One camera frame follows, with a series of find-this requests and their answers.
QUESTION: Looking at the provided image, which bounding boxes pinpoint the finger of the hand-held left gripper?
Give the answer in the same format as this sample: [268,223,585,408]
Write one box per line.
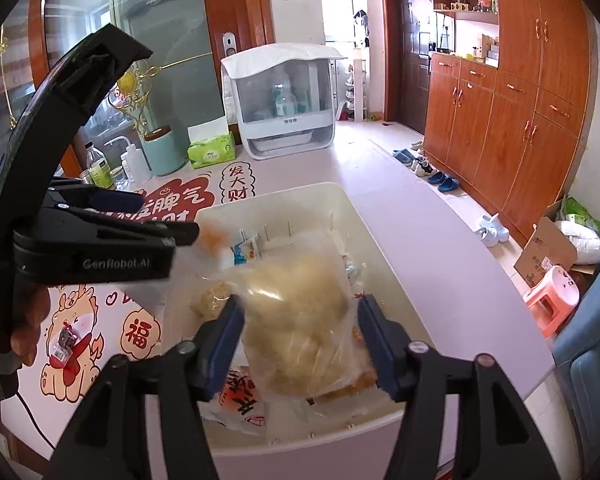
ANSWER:
[42,186,146,221]
[95,219,201,247]

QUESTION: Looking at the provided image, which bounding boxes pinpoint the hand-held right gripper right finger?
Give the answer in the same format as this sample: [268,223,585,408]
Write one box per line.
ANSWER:
[357,295,561,480]

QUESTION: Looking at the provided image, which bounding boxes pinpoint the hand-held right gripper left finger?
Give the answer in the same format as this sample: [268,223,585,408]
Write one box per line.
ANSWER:
[42,295,246,480]

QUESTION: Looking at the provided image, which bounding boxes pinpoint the clear orange snack packet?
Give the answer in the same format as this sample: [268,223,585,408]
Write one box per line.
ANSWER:
[130,222,236,306]

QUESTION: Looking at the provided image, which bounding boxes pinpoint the long pale crispy bag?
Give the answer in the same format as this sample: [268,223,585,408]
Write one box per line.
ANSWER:
[225,227,381,401]

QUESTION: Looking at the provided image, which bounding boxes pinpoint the white plastic bin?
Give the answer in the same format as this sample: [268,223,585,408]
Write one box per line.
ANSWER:
[162,181,416,456]

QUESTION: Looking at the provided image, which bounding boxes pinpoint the person's left hand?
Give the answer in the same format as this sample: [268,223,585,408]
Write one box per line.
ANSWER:
[10,285,52,367]

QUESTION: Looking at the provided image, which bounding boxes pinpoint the green label bottle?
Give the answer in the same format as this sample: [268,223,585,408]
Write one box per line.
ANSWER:
[84,141,116,190]

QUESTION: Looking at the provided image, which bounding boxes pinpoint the white squeeze bottle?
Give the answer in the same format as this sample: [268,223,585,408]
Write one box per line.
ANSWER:
[104,136,153,184]

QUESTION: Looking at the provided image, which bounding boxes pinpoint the white packet red characters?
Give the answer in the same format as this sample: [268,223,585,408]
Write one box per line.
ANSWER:
[200,362,271,438]

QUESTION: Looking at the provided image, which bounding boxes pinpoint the small blue white packet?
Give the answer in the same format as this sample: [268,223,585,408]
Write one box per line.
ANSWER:
[230,232,261,266]

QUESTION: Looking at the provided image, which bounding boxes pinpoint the mint green canister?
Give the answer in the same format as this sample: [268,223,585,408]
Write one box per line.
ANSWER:
[142,125,188,177]

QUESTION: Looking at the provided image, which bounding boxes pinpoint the green tissue box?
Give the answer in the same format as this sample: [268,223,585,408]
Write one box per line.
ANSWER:
[187,116,237,170]

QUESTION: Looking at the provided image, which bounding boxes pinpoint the gold door ornament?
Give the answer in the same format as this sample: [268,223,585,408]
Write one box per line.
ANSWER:
[107,52,216,136]

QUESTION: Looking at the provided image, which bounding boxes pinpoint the white countertop appliance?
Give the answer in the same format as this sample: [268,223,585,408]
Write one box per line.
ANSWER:
[221,42,348,161]

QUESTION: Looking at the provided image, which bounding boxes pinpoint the white sandal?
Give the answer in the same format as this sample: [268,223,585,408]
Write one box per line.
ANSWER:
[474,214,501,247]
[490,215,511,243]

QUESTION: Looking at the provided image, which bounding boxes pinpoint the pink plastic stool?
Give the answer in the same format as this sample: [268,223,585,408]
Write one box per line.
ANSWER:
[522,265,581,339]

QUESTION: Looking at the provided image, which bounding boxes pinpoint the cardboard box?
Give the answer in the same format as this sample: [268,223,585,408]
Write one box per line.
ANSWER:
[512,195,600,288]

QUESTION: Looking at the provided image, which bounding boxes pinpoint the wooden framed glass door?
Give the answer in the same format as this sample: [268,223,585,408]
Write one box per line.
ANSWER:
[0,0,276,171]

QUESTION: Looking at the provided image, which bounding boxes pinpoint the blue grey chair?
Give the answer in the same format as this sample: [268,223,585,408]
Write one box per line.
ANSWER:
[552,255,600,471]

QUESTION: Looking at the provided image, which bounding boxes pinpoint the shoe rack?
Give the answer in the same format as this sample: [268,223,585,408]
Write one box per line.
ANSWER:
[342,57,371,123]

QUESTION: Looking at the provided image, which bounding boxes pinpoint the white plastic bag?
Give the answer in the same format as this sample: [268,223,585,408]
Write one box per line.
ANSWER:
[554,219,600,265]

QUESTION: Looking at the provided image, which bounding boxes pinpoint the green plastic bag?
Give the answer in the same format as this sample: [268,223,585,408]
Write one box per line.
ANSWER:
[560,195,600,233]

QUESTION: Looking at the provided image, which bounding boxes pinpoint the dark wooden entrance door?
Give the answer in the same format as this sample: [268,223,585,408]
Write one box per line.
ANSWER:
[380,0,433,136]

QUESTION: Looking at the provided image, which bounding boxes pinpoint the black cable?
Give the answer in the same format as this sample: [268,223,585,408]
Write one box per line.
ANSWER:
[0,390,56,456]

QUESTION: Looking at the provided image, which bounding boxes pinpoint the tall wooden wall cabinet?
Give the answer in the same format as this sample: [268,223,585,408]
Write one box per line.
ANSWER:
[422,0,593,246]

